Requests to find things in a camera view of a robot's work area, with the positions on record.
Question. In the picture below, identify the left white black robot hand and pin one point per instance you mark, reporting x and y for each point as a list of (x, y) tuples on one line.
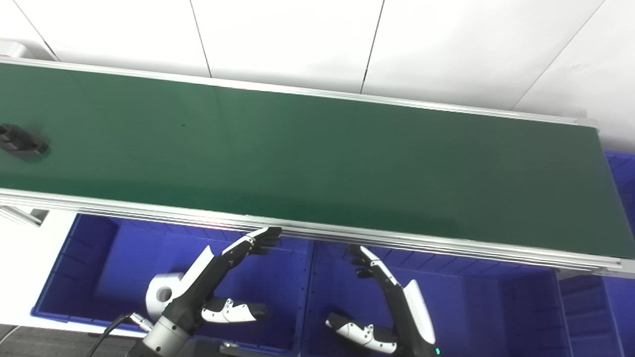
[(198, 287)]

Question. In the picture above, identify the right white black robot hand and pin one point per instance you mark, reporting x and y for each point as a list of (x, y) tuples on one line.
[(416, 312)]

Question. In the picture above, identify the black flange part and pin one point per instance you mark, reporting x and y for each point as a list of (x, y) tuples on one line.
[(21, 142)]

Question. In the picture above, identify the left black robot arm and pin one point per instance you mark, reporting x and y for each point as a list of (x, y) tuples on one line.
[(166, 337)]

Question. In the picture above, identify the white hexagonal part with hole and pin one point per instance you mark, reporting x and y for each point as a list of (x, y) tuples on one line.
[(158, 292)]

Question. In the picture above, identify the blue plastic bin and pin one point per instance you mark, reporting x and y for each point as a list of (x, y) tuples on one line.
[(471, 307), (114, 267), (605, 317)]

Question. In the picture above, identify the green conveyor belt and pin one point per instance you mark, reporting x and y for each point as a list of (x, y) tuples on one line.
[(317, 163), (149, 213)]

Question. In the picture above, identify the grey conveyor end housing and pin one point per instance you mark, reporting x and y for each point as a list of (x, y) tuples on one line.
[(12, 49)]

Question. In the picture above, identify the aluminium conveyor leg bracket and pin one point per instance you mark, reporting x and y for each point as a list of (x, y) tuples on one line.
[(22, 215)]

